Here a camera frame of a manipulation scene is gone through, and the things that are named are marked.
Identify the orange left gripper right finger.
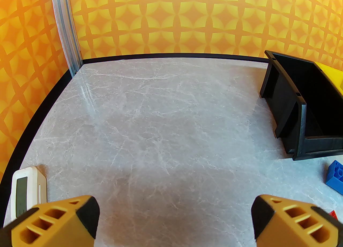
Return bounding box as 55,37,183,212
253,194,343,247

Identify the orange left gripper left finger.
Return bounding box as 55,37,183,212
0,195,100,247

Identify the blue lego brick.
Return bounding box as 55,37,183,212
326,160,343,195

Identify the white digital timer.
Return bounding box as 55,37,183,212
11,166,47,221

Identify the black plastic storage bin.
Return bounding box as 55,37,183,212
259,50,343,161

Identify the yellow plastic storage bin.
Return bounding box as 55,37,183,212
314,62,343,95

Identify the aluminium frame post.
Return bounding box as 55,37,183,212
50,0,83,73

